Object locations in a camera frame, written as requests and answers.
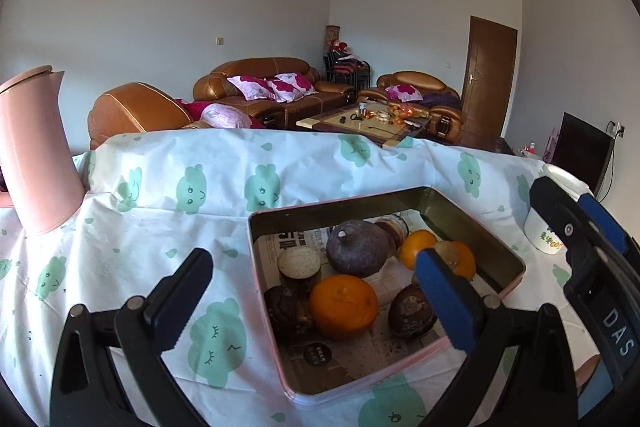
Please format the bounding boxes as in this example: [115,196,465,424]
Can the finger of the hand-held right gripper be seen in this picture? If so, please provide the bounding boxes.
[577,194,640,280]
[530,177,602,269]

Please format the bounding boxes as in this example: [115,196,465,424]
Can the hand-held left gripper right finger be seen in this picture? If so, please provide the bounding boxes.
[414,248,583,427]

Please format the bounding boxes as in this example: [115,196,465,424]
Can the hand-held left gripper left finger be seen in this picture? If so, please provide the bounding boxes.
[50,248,215,427]

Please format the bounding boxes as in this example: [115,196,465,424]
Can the round brown-green fruit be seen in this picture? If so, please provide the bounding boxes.
[388,283,438,339]

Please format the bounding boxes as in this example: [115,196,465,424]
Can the pink rectangular tin box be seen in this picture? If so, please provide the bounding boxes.
[247,186,527,408]

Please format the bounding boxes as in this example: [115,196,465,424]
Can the purple passion fruit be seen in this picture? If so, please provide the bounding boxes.
[326,219,398,279]

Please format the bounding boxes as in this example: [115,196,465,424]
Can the large orange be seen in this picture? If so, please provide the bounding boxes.
[308,274,379,340]

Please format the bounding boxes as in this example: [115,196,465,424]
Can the dark wrinkled passion fruit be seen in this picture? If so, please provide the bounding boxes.
[263,285,316,344]

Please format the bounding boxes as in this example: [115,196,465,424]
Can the short sugarcane piece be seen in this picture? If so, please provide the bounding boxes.
[277,247,322,293]

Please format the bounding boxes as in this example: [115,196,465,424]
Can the person's right hand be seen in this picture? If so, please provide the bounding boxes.
[574,353,604,400]

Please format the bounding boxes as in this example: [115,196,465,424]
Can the white printed cup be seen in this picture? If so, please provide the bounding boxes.
[523,164,591,253]

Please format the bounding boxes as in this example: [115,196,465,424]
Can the black television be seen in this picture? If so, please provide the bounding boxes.
[550,112,616,202]

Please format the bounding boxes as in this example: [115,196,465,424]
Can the newspaper sheet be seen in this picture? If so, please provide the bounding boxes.
[257,227,451,395]

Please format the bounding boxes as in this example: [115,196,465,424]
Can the white cloud-print tablecloth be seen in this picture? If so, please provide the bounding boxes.
[0,127,616,427]

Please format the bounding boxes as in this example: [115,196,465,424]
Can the brown wooden door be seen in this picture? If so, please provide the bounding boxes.
[460,15,518,148]

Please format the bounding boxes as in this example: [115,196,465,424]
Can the light pink pillow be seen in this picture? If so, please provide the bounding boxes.
[200,103,251,128]

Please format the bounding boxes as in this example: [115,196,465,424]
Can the brown leather armchair white piping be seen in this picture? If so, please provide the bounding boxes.
[87,82,193,150]

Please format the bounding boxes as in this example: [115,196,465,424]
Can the white magenta floral pillow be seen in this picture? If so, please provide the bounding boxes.
[386,83,423,102]
[267,73,318,102]
[227,75,276,101]

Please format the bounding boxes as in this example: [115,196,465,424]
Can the coffee table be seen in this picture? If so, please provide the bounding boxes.
[296,103,432,148]

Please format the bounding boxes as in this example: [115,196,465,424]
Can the pink electric kettle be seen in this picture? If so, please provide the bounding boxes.
[0,65,86,235]

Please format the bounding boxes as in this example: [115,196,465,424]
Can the brown leather sofa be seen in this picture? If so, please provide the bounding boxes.
[193,57,358,130]

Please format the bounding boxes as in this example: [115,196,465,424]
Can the stacked dark chairs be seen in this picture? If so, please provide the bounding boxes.
[324,52,371,90]

